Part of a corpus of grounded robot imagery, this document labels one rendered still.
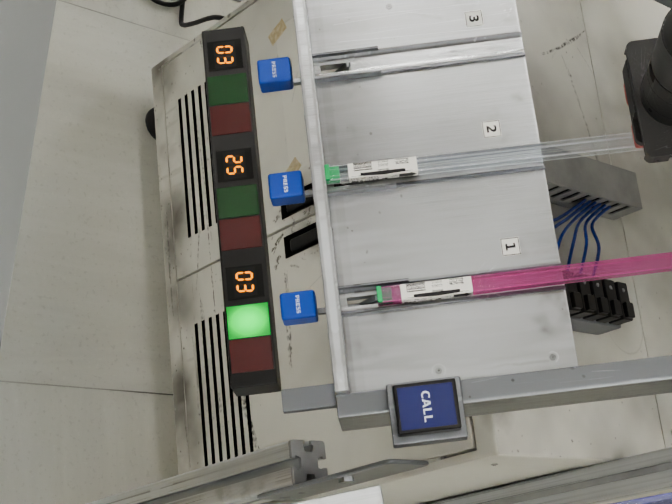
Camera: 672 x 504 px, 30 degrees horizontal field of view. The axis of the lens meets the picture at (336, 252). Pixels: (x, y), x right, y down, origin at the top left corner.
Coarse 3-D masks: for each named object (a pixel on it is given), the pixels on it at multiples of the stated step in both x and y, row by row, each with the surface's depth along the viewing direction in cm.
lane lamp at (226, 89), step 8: (208, 80) 115; (216, 80) 115; (224, 80) 115; (232, 80) 115; (240, 80) 114; (208, 88) 114; (216, 88) 114; (224, 88) 114; (232, 88) 114; (240, 88) 114; (216, 96) 114; (224, 96) 114; (232, 96) 114; (240, 96) 114; (216, 104) 114
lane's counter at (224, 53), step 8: (224, 40) 116; (232, 40) 116; (240, 40) 116; (208, 48) 116; (216, 48) 116; (224, 48) 116; (232, 48) 116; (240, 48) 116; (208, 56) 115; (216, 56) 115; (224, 56) 115; (232, 56) 115; (240, 56) 115; (208, 64) 115; (216, 64) 115; (224, 64) 115; (232, 64) 115; (240, 64) 115
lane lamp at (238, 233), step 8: (256, 216) 110; (224, 224) 110; (232, 224) 110; (240, 224) 110; (248, 224) 110; (256, 224) 110; (224, 232) 110; (232, 232) 110; (240, 232) 110; (248, 232) 110; (256, 232) 110; (224, 240) 110; (232, 240) 110; (240, 240) 110; (248, 240) 110; (256, 240) 110; (224, 248) 110; (232, 248) 109; (240, 248) 109
